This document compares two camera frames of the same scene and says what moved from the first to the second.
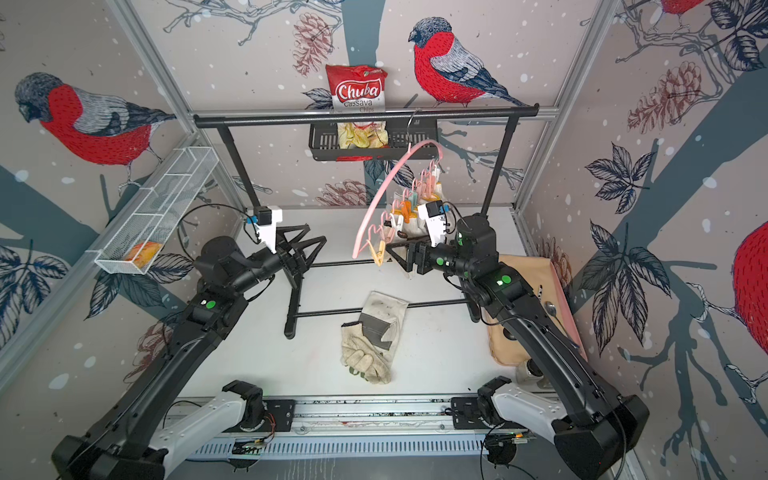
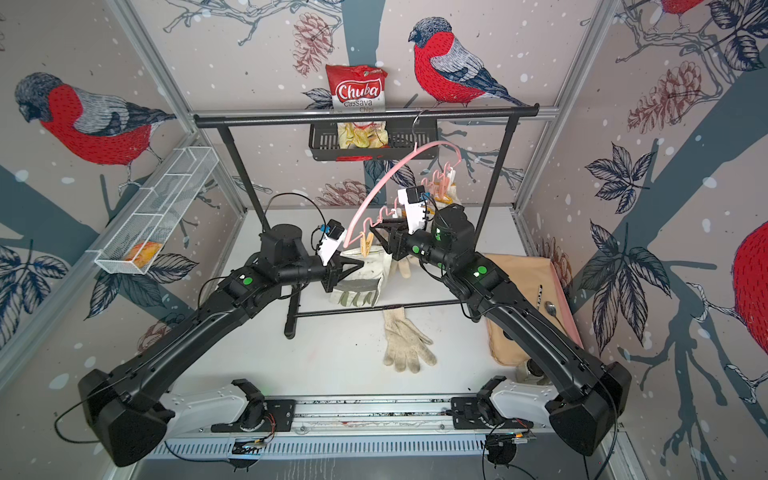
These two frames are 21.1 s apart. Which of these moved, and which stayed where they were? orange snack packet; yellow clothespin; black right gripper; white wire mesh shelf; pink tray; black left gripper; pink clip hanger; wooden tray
Moved: black left gripper; black right gripper; yellow clothespin; pink clip hanger
Stayed: white wire mesh shelf; pink tray; orange snack packet; wooden tray
